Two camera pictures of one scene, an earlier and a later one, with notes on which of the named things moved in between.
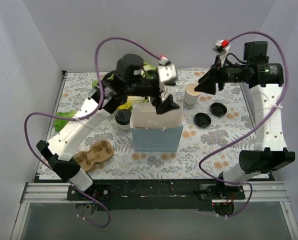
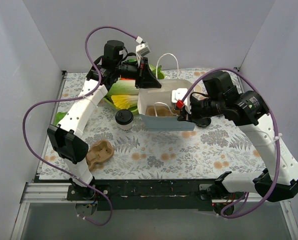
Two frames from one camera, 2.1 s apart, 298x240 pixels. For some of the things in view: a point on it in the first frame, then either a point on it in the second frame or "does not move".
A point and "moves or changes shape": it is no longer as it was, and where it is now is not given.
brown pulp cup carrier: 100,151 does not move
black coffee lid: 123,117 does not move
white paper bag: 153,132 moves or changes shape
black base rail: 156,195 does not move
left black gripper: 161,97 -> 142,72
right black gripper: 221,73 -> 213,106
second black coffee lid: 202,119 does not move
